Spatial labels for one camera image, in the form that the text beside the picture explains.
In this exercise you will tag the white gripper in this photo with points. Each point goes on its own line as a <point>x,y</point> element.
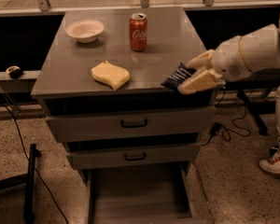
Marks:
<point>230,60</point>

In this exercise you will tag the dark blue rxbar wrapper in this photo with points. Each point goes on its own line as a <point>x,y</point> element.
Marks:
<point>177,77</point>

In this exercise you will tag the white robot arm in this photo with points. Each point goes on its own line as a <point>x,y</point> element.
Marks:
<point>260,50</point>

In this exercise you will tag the grey top drawer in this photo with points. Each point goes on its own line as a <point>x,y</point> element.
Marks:
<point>88,127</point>

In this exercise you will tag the grey middle drawer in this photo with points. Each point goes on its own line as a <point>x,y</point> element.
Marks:
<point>131,156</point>

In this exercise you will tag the grey drawer cabinet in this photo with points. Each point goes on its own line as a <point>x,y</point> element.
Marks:
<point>65,85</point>

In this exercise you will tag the grey open bottom drawer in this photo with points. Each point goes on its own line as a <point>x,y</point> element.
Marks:
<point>143,194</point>

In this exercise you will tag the red coca-cola can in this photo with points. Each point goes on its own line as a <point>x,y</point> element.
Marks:
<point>138,31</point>

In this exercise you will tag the yellow sponge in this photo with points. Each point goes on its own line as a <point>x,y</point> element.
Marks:
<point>110,74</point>

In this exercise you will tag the white orange sneaker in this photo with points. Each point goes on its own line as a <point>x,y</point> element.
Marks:
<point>272,164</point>

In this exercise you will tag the white paper bowl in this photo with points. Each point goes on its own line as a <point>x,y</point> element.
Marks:
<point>85,31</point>

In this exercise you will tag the black metal stand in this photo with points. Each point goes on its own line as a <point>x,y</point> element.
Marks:
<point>28,180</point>

